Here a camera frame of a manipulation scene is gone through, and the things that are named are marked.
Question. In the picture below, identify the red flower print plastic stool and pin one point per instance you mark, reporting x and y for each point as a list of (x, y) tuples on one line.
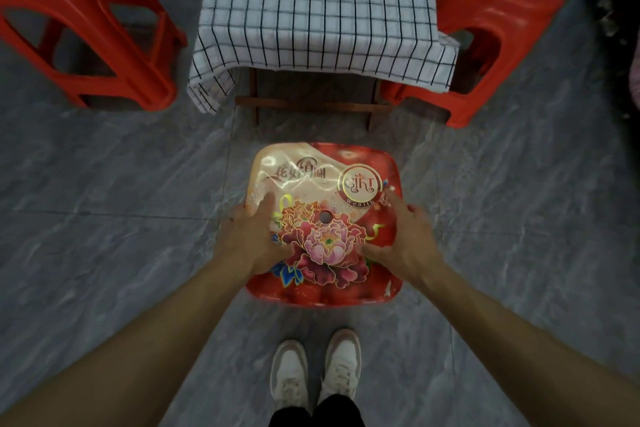
[(325, 176)]

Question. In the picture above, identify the person's black trousers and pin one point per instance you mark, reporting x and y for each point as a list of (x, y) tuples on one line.
[(335, 414)]

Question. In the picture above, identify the person's right forearm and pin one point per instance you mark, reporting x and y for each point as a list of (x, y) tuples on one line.
[(525, 341)]

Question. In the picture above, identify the person's left thumb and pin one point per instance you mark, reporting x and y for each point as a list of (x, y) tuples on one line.
[(282, 250)]

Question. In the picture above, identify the person's right thumb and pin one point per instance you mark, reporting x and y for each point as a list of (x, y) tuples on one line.
[(375, 250)]

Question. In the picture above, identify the brown wooden table frame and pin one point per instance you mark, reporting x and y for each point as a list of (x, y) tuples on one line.
[(310, 104)]

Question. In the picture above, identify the person's right white shoe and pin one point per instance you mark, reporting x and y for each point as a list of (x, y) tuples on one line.
[(342, 361)]

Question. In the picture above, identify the pink cloth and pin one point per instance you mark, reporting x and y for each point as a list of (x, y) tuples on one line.
[(635, 71)]

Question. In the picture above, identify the person's left hand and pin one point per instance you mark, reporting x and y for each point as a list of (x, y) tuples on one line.
[(245, 241)]

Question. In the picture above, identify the white black checked tablecloth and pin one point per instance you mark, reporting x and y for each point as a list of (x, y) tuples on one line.
[(320, 6)]

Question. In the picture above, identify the person's right hand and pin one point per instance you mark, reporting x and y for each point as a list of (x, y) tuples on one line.
[(412, 246)]

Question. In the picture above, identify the person's white shoe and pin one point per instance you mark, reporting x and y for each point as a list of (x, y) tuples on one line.
[(290, 376), (342, 361)]

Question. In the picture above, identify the person's left white shoe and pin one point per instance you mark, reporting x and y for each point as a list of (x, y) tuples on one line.
[(290, 376)]

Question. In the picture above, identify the person's left forearm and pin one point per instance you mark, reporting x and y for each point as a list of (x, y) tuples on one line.
[(140, 341)]

